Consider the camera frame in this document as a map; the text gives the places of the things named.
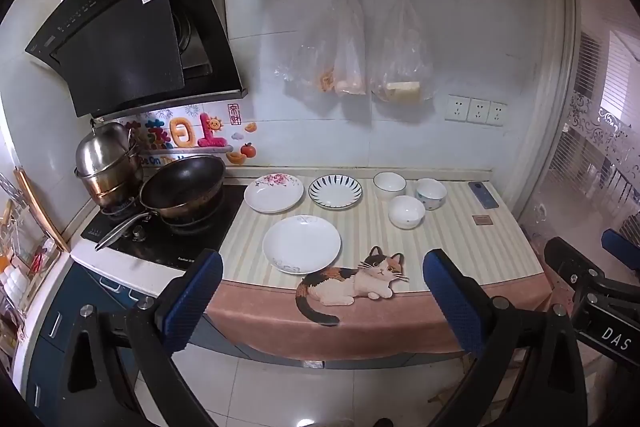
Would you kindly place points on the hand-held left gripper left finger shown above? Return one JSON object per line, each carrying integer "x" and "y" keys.
{"x": 192, "y": 297}

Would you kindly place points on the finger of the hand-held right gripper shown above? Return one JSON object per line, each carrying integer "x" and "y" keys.
{"x": 622, "y": 246}
{"x": 567, "y": 259}

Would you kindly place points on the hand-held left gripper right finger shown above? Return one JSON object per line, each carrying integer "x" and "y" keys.
{"x": 452, "y": 302}

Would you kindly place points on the small print white bowl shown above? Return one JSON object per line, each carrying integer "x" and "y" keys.
{"x": 406, "y": 211}

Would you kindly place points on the blue patterned white bowl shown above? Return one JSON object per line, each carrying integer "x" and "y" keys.
{"x": 431, "y": 194}

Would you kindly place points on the plain white plate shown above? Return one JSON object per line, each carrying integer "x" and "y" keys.
{"x": 300, "y": 244}

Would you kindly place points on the pink floral white plate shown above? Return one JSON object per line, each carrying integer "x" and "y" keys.
{"x": 272, "y": 198}

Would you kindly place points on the black rimmed white bowl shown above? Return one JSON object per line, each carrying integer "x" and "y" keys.
{"x": 389, "y": 184}

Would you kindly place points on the blue striped white plate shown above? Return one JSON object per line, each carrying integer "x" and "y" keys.
{"x": 335, "y": 192}

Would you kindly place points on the brown leather label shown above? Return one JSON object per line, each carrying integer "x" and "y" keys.
{"x": 481, "y": 220}

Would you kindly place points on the patterned glass sliding door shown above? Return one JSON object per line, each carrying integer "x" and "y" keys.
{"x": 575, "y": 157}

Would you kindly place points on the blue smartphone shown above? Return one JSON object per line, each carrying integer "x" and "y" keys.
{"x": 483, "y": 195}

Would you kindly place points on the black wok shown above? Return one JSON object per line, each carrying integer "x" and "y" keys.
{"x": 182, "y": 187}

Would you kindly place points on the striped cat table mat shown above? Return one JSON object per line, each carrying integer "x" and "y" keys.
{"x": 360, "y": 232}

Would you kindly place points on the stainless steel steamer pot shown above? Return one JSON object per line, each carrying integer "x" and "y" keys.
{"x": 102, "y": 152}

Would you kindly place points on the wooden cutting board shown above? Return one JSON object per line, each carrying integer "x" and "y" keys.
{"x": 42, "y": 212}

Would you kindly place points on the pale yellow food block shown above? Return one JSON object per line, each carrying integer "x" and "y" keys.
{"x": 402, "y": 90}

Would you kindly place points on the clear plastic bag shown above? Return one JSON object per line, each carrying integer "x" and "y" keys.
{"x": 400, "y": 52}
{"x": 351, "y": 57}
{"x": 312, "y": 52}

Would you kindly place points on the black range hood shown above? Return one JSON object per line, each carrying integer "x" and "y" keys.
{"x": 125, "y": 37}

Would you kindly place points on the white wall socket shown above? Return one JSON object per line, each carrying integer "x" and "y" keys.
{"x": 478, "y": 111}
{"x": 496, "y": 113}
{"x": 457, "y": 108}

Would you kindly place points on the colourful wall sticker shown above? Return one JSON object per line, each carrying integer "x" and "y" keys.
{"x": 210, "y": 132}

